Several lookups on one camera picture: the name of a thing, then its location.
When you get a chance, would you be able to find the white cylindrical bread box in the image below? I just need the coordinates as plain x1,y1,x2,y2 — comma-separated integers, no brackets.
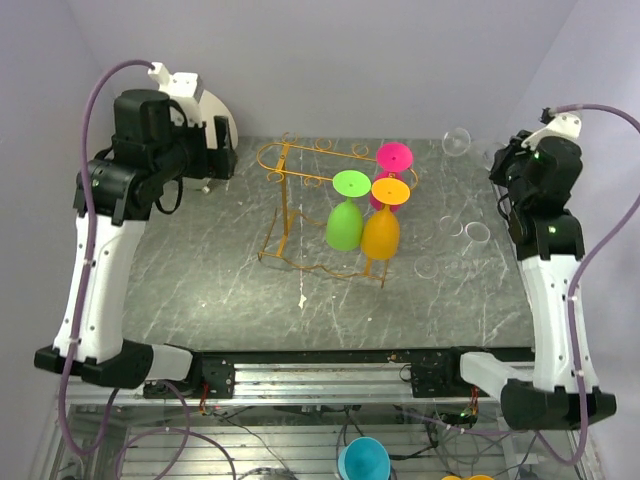
199,90,238,180

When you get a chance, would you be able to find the clear plastic wine glass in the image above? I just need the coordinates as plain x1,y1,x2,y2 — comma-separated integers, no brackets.
443,221,491,279
441,127,504,171
414,215,463,280

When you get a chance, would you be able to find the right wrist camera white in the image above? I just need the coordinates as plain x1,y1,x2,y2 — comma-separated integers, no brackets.
520,106,582,150

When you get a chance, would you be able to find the pink plastic wine glass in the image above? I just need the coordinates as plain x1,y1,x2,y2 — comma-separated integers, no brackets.
374,142,413,189

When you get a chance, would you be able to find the teal plastic cup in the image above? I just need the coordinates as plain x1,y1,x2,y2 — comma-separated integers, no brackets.
337,437,391,480

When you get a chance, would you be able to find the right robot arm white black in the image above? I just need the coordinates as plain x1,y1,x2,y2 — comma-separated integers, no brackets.
404,130,617,431

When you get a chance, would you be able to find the aluminium rail frame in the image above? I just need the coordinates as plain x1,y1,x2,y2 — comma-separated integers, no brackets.
64,362,576,406

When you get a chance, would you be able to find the green plastic wine glass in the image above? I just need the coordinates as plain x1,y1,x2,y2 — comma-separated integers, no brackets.
326,170,371,251

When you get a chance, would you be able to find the orange plastic wine glass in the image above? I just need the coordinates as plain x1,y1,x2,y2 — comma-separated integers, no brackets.
361,177,411,261

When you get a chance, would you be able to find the gold wire wine glass rack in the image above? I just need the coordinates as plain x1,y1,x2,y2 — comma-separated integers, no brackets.
256,133,420,286

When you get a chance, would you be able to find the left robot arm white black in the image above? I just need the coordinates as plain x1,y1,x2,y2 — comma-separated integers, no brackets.
34,89,238,397

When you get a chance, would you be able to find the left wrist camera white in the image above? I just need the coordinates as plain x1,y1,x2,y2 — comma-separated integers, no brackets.
148,62,203,127

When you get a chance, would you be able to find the orange cup below table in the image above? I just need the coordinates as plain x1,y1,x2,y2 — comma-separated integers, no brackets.
441,474,494,480

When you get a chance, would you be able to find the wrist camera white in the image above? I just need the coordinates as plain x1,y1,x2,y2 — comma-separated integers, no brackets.
520,106,582,150
148,62,203,127

